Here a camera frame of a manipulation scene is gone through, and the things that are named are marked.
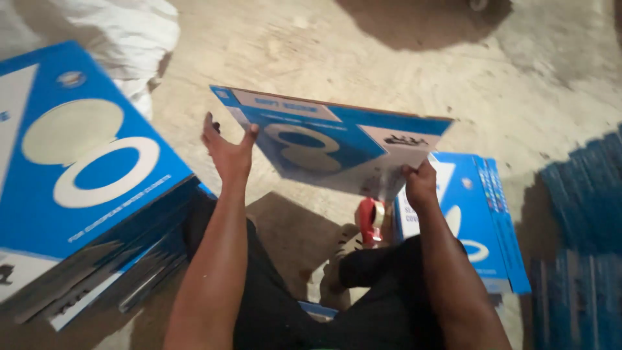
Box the pile of blue packets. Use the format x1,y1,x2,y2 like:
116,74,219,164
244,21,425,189
529,124,622,350

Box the white woven sack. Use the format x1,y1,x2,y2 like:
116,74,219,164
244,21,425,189
0,0,181,120

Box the person's right hand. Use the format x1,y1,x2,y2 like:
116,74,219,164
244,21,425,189
400,159,439,213

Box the person's black trousers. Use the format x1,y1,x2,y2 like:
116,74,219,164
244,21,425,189
181,189,468,350

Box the person's left hand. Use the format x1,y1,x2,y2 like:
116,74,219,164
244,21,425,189
201,112,260,186

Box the stack of flat blue cartons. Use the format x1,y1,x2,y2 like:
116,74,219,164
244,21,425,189
0,41,217,333

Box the red tape dispenser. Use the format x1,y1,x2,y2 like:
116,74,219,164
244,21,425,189
356,197,386,249

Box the blue carton blank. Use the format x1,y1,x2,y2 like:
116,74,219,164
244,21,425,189
210,86,455,201

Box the blue carton piece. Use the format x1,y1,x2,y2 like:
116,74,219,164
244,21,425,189
297,300,339,321

